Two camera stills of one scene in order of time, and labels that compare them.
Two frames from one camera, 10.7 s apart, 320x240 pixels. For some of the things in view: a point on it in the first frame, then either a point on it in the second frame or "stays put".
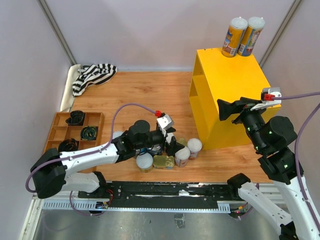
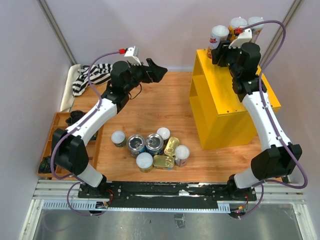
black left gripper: [170, 149] → [155, 73]
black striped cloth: [94, 74] stays put
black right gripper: [225, 107] → [221, 51]
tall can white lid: [234, 37] stays put
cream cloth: [68, 98] stays put
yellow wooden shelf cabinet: [216, 77] stays put
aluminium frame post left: [43, 3] stays put
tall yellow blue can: [251, 35] stays put
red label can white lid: [194, 145] → [219, 33]
